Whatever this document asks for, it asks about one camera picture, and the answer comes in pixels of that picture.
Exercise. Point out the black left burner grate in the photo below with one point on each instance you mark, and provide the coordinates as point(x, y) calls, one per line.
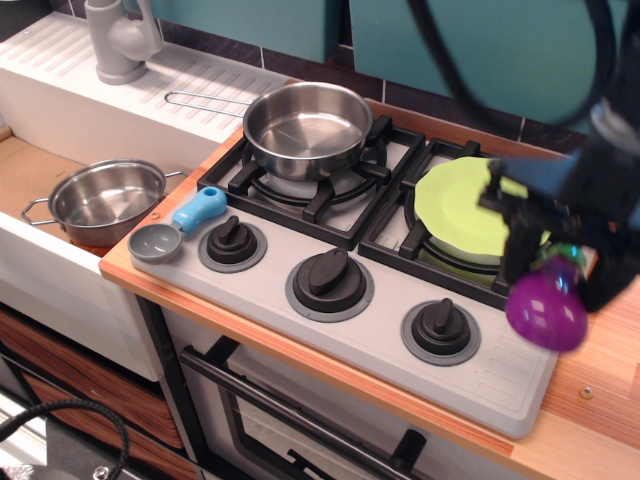
point(336, 211)

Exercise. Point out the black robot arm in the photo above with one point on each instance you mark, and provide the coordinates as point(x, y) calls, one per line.
point(614, 119)

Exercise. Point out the steel saucepan with handle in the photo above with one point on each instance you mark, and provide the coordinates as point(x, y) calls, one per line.
point(302, 132)

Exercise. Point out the blue grey toy spoon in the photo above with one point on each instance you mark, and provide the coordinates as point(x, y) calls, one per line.
point(159, 243)

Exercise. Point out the black right stove knob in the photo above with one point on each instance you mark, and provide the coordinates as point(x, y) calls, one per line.
point(441, 333)

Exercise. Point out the steel two-handled pot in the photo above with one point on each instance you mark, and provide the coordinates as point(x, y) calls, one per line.
point(98, 205)

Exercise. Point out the grey toy faucet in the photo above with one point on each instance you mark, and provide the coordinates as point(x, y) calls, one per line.
point(122, 45)

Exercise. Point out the grey toy stove top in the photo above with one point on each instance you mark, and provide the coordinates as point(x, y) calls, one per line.
point(501, 387)

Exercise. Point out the purple toy eggplant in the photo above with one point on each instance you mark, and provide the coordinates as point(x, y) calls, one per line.
point(544, 305)

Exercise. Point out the lime green plate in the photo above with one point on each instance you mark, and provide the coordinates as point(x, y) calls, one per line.
point(447, 203)

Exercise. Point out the black left stove knob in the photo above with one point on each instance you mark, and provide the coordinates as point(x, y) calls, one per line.
point(231, 247)

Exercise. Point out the black right burner grate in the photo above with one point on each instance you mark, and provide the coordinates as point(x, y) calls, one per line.
point(399, 240)

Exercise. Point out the white toy sink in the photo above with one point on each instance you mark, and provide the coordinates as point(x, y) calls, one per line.
point(56, 115)

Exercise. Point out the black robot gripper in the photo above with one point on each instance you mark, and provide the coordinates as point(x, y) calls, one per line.
point(589, 198)

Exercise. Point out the black middle stove knob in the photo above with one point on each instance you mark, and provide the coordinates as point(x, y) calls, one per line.
point(330, 287)

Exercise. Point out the black stove knob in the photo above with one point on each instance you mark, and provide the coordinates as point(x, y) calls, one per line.
point(441, 333)
point(330, 287)
point(231, 247)

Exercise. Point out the black oven door handle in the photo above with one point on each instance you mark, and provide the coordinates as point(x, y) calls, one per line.
point(214, 366)

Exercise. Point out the wooden drawer front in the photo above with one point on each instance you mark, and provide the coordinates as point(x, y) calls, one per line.
point(46, 366)

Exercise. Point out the black burner grate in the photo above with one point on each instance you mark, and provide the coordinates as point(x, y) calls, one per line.
point(336, 211)
point(399, 240)

